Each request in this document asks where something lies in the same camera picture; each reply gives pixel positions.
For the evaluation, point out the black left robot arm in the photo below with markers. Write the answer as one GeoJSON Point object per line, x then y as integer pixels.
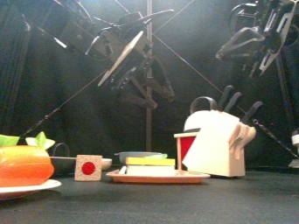
{"type": "Point", "coordinates": [78, 30]}

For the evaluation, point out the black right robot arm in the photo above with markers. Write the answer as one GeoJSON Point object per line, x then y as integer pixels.
{"type": "Point", "coordinates": [248, 14]}

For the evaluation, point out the sushi roll cube red centre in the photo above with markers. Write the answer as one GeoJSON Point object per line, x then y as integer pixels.
{"type": "Point", "coordinates": [88, 168]}

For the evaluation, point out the black cloth curtain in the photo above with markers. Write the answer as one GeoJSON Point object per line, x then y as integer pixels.
{"type": "Point", "coordinates": [98, 128]}

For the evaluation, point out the grey shallow bowl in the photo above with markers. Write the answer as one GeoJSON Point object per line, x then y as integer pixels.
{"type": "Point", "coordinates": [136, 155]}

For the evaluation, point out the light green toy piece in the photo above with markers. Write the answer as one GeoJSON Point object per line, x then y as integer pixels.
{"type": "Point", "coordinates": [159, 156]}

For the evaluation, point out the red wooden toy box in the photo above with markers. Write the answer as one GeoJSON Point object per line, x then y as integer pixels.
{"type": "Point", "coordinates": [186, 147]}

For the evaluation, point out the small white bowl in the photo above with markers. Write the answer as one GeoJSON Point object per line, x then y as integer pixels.
{"type": "Point", "coordinates": [106, 163]}

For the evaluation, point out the white toy knife block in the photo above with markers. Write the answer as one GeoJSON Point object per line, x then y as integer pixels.
{"type": "Point", "coordinates": [216, 145]}

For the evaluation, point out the pink oval plate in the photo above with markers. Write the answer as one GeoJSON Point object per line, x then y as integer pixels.
{"type": "Point", "coordinates": [158, 177]}

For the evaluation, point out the green white toy leaf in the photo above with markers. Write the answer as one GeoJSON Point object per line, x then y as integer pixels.
{"type": "Point", "coordinates": [40, 141]}

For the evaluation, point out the dark grey toy pan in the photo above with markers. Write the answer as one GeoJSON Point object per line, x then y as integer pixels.
{"type": "Point", "coordinates": [62, 164]}

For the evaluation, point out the orange toy fruit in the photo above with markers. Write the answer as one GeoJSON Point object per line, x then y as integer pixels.
{"type": "Point", "coordinates": [24, 164]}

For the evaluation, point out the white round plate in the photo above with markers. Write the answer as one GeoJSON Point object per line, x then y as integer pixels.
{"type": "Point", "coordinates": [23, 189]}

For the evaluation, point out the vertical metal frame pole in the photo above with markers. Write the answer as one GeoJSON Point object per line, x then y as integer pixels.
{"type": "Point", "coordinates": [148, 128]}

